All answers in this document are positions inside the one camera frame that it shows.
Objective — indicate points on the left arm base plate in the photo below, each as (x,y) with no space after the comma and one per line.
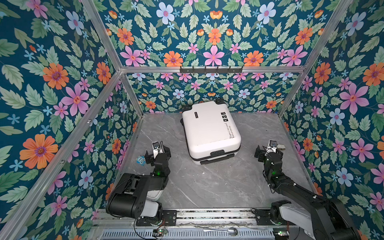
(164,217)

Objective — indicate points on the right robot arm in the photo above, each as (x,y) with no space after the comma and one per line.
(321,218)

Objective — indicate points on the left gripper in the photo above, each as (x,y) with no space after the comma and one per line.
(165,154)

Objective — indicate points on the white square clock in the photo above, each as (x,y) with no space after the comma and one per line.
(154,195)

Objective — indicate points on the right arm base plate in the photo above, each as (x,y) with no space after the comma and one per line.
(267,216)

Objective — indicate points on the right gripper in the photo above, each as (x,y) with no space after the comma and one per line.
(261,153)

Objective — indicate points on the small grey white object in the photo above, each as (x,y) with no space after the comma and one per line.
(281,147)

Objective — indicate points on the black suitcase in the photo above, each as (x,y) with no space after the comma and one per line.
(211,133)

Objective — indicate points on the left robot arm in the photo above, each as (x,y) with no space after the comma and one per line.
(136,196)

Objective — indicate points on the metal spoon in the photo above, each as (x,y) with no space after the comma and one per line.
(233,232)

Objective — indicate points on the small blue patterned box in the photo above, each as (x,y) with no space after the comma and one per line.
(141,160)

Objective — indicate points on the black hook rail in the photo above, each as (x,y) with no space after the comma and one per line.
(211,70)

